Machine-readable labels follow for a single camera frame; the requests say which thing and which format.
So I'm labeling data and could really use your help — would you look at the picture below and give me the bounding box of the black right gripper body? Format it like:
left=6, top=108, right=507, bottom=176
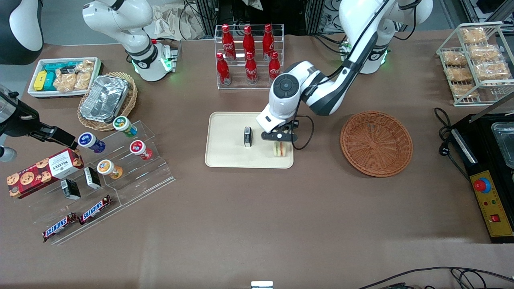
left=2, top=100, right=43, bottom=138

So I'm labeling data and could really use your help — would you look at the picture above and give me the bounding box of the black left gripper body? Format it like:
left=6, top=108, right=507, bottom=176
left=261, top=119, right=300, bottom=142

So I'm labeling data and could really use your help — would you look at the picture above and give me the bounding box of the triangular sandwich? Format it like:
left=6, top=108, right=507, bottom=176
left=273, top=141, right=292, bottom=158

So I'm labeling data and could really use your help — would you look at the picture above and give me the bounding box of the beige plastic tray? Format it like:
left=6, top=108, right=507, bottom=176
left=204, top=111, right=294, bottom=169

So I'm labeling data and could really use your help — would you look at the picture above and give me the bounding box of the light oval wicker basket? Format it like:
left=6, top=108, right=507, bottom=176
left=77, top=71, right=139, bottom=132

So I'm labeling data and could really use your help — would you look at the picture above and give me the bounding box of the brown round wicker basket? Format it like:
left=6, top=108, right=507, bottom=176
left=340, top=111, right=414, bottom=178

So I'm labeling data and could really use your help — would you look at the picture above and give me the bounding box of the blue gum bottle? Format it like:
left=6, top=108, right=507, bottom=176
left=78, top=132, right=106, bottom=154

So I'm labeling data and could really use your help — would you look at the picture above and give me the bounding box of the red tartan cookie box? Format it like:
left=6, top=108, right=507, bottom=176
left=6, top=148, right=85, bottom=199

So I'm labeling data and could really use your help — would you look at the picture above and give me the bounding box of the yellow small box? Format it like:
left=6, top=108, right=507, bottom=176
left=33, top=70, right=48, bottom=92

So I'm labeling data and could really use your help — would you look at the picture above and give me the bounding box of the white plastic bin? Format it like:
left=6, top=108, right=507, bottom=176
left=27, top=57, right=103, bottom=99

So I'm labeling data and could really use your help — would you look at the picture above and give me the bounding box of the orange gum bottle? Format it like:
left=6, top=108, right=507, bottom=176
left=96, top=159, right=124, bottom=180

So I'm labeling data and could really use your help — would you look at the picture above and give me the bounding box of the short teal box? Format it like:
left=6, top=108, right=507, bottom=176
left=42, top=72, right=57, bottom=92

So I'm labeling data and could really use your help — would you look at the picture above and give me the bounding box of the aluminium foil container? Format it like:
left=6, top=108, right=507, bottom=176
left=79, top=75, right=130, bottom=124

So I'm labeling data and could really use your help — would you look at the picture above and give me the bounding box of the green gum bottle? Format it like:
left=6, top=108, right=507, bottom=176
left=112, top=116, right=138, bottom=138

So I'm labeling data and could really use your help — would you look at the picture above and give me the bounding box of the clear acrylic bottle rack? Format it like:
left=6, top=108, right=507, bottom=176
left=214, top=22, right=285, bottom=90

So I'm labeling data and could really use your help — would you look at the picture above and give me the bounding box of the long teal box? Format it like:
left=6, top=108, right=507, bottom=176
left=43, top=61, right=79, bottom=73

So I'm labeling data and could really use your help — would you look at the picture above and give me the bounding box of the red cola bottle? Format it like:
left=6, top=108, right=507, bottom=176
left=221, top=24, right=237, bottom=62
left=268, top=51, right=281, bottom=81
left=242, top=25, right=257, bottom=57
left=245, top=51, right=258, bottom=84
left=261, top=23, right=275, bottom=57
left=216, top=52, right=233, bottom=86

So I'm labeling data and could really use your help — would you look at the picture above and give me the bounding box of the red gum bottle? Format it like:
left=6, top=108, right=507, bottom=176
left=129, top=140, right=154, bottom=161

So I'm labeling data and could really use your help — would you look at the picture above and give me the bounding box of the Snickers chocolate bar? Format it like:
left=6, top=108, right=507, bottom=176
left=78, top=195, right=113, bottom=226
left=42, top=212, right=78, bottom=243

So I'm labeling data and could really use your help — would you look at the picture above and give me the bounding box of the clear acrylic stepped display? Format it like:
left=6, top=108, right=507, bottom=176
left=27, top=119, right=176, bottom=246

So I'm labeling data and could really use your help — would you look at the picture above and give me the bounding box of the beige cloth bag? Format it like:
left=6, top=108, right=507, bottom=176
left=154, top=3, right=206, bottom=41

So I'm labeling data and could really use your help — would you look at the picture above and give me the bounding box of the clear bag of pastry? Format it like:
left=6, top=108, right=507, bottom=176
left=441, top=50, right=469, bottom=67
left=475, top=62, right=512, bottom=81
left=459, top=27, right=489, bottom=44
left=450, top=83, right=479, bottom=99
left=445, top=66, right=474, bottom=82
left=469, top=44, right=500, bottom=62

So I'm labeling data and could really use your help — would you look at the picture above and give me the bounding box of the black machine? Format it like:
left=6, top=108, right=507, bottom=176
left=449, top=96, right=514, bottom=244

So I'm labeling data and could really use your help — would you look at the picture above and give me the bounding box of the steel pan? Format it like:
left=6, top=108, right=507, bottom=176
left=490, top=121, right=514, bottom=169

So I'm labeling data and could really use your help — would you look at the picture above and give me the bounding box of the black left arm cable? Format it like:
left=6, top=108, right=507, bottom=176
left=294, top=0, right=391, bottom=150

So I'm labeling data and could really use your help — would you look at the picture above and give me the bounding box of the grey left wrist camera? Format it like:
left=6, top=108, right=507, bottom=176
left=256, top=105, right=284, bottom=134

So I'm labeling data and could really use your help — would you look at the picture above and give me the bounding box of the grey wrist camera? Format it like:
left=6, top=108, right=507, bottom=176
left=256, top=105, right=284, bottom=134
left=0, top=146, right=18, bottom=163

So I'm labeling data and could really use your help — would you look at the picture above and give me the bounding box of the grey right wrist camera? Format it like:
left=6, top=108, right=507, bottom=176
left=0, top=146, right=18, bottom=163

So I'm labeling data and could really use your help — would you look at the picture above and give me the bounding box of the black base cable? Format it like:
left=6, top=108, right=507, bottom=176
left=308, top=33, right=346, bottom=45
left=320, top=37, right=347, bottom=55

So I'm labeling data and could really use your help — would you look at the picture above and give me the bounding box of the aluminium frame post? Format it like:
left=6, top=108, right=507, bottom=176
left=200, top=0, right=220, bottom=38

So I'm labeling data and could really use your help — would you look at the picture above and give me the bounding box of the black power cable with plug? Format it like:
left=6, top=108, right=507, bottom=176
left=433, top=107, right=455, bottom=158

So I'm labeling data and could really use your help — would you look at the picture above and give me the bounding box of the white wire rack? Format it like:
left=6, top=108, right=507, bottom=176
left=436, top=22, right=514, bottom=107

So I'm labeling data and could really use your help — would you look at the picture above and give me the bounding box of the long black floor cable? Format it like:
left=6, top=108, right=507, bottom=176
left=357, top=266, right=514, bottom=289

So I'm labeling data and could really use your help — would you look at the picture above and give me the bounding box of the looped black floor cable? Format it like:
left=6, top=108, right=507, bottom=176
left=449, top=268, right=488, bottom=289

